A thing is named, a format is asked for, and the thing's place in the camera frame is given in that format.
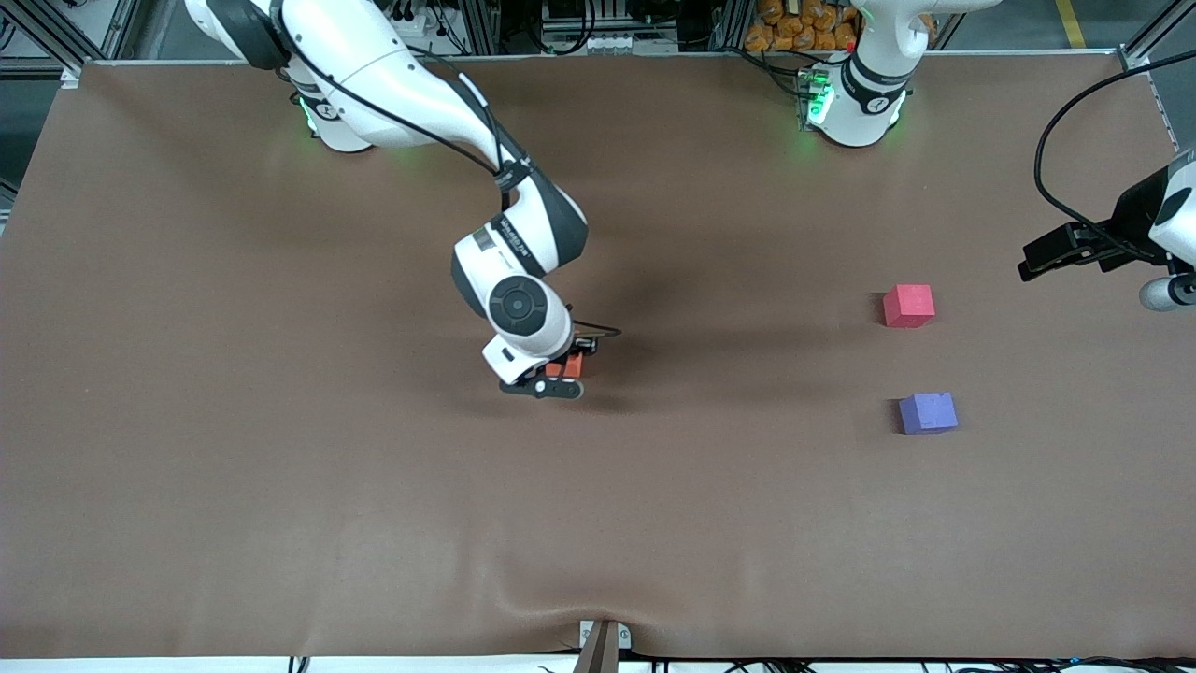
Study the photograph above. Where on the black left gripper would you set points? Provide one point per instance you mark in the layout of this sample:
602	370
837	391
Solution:
1117	238

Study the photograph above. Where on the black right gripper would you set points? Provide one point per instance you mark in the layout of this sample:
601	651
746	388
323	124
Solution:
576	350

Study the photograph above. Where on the orange foam block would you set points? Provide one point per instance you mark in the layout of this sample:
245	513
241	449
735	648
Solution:
563	367

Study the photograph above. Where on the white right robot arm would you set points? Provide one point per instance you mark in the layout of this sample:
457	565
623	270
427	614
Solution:
374	65

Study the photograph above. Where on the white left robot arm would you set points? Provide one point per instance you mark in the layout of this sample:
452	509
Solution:
864	112

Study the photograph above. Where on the brown table mat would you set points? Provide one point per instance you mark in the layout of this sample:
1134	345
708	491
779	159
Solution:
598	523

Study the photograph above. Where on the red foam block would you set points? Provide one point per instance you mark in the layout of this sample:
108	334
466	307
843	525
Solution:
908	307

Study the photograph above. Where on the purple foam block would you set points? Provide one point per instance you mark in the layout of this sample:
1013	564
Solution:
928	413

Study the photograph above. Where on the white terminal block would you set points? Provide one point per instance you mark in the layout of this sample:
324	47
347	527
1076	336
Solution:
617	43

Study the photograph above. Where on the pile of orange objects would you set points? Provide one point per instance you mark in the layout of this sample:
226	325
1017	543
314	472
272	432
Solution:
794	23

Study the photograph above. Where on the black electronics box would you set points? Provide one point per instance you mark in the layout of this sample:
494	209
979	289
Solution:
565	11

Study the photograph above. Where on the white power strip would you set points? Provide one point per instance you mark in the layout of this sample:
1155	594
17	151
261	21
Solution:
420	23

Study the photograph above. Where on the white corner bracket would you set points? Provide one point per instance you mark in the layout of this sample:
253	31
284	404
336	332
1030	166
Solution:
71	78
1134	62

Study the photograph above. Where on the aluminium frame post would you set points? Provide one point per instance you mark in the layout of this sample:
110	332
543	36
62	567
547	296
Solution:
481	28
733	23
120	28
1154	33

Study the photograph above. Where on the metal clamp bracket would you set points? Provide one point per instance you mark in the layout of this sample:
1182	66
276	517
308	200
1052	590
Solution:
587	636

